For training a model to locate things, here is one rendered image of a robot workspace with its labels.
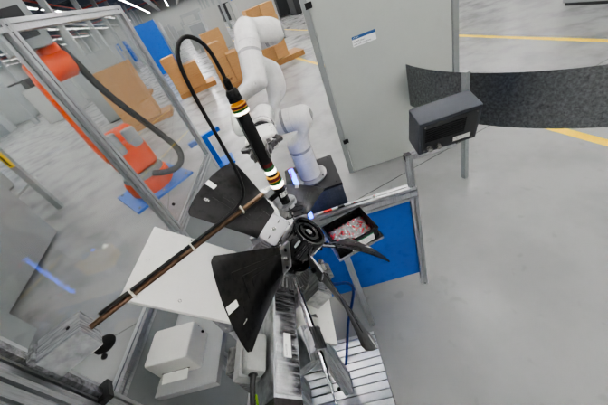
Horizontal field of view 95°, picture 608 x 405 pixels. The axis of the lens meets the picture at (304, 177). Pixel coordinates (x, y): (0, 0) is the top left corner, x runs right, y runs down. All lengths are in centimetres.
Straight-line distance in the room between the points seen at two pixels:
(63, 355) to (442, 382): 164
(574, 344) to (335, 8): 255
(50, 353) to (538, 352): 198
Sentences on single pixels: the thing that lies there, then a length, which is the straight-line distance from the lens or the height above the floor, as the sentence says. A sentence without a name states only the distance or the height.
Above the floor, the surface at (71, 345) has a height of 139.
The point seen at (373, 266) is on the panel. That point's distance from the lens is 187.
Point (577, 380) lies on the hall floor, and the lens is 204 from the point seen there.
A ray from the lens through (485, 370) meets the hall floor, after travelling 197.
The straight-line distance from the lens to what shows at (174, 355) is 124.
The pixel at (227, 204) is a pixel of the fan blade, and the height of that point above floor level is 137.
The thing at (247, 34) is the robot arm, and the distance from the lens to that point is 115.
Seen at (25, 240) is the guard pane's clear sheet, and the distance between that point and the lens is 115.
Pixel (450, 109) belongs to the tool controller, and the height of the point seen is 123.
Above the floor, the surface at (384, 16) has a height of 138.
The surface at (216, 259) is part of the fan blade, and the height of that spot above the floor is 143.
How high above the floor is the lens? 185
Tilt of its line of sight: 34 degrees down
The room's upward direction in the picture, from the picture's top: 22 degrees counter-clockwise
